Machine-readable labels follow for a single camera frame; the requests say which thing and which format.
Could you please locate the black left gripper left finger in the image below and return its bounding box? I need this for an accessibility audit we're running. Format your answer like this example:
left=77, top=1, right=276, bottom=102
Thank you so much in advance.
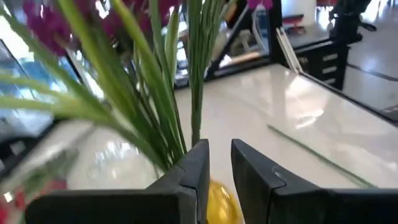
left=24, top=138, right=211, bottom=224

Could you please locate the clear glass vase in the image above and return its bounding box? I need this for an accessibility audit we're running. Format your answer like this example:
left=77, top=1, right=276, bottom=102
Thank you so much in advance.
left=0, top=146, right=80, bottom=224

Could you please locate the black stand equipment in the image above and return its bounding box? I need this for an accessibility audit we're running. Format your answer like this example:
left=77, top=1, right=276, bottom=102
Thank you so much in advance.
left=328, top=0, right=377, bottom=46

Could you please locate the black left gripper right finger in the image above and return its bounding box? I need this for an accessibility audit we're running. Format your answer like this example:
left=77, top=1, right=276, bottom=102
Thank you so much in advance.
left=230, top=138, right=398, bottom=224

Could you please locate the dark red artificial tulip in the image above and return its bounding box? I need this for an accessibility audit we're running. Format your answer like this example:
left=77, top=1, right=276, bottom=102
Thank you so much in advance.
left=266, top=123, right=379, bottom=189

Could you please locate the white tabletop board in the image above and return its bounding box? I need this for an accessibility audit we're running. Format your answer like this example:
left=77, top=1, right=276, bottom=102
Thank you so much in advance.
left=0, top=63, right=398, bottom=224

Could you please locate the black drawer cabinet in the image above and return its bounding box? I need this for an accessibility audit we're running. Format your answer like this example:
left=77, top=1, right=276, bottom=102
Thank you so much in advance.
left=294, top=40, right=351, bottom=91

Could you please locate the white metal rail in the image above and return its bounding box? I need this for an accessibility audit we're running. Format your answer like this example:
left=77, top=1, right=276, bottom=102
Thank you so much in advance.
left=275, top=26, right=305, bottom=75

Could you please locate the yellow glass vase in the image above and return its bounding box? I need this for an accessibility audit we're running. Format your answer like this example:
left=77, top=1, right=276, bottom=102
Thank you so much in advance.
left=206, top=179, right=245, bottom=224

